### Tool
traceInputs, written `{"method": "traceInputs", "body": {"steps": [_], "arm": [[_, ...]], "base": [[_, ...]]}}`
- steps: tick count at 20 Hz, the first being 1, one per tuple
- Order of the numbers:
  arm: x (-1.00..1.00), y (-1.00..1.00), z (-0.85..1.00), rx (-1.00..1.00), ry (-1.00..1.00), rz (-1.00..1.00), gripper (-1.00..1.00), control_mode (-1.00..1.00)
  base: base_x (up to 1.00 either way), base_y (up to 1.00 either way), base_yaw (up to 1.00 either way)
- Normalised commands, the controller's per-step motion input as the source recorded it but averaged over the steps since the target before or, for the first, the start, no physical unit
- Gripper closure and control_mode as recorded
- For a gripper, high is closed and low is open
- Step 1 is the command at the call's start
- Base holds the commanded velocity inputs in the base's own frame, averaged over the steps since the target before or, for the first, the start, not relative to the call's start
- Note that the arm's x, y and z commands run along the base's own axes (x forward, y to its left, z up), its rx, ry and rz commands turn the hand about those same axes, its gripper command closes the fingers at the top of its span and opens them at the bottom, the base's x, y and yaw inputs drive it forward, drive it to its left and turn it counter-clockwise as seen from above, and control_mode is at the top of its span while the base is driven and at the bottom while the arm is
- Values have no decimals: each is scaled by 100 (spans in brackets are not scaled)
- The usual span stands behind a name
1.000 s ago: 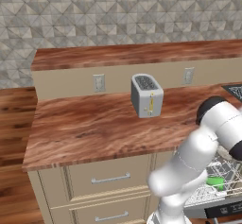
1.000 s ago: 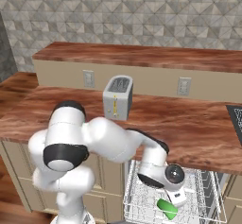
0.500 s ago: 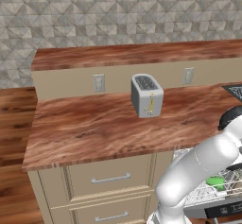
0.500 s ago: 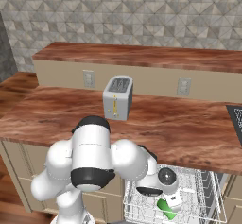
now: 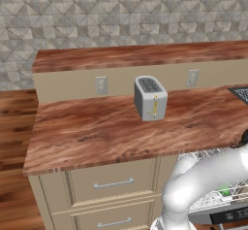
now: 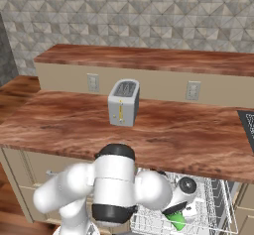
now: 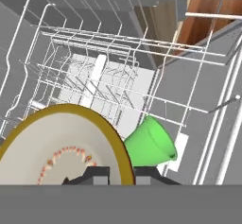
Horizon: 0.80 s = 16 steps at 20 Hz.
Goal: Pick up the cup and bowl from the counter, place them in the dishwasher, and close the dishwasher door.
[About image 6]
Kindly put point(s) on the beige drawer front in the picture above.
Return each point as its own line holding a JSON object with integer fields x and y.
{"x": 36, "y": 166}

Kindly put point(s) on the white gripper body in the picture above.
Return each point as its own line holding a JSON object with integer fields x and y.
{"x": 194, "y": 207}

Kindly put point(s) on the beige cupboard door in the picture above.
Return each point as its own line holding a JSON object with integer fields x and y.
{"x": 28, "y": 201}

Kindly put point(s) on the green cup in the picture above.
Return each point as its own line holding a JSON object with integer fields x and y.
{"x": 177, "y": 220}

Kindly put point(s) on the grey wall socket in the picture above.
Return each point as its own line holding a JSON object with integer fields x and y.
{"x": 93, "y": 82}
{"x": 193, "y": 90}

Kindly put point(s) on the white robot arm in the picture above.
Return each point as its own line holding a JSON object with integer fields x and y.
{"x": 114, "y": 179}

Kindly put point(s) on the silver toaster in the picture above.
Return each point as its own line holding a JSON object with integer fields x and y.
{"x": 122, "y": 108}

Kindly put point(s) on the black hob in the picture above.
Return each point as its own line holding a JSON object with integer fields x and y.
{"x": 248, "y": 126}

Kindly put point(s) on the beige cupboard run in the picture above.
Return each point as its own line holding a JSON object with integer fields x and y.
{"x": 247, "y": 209}

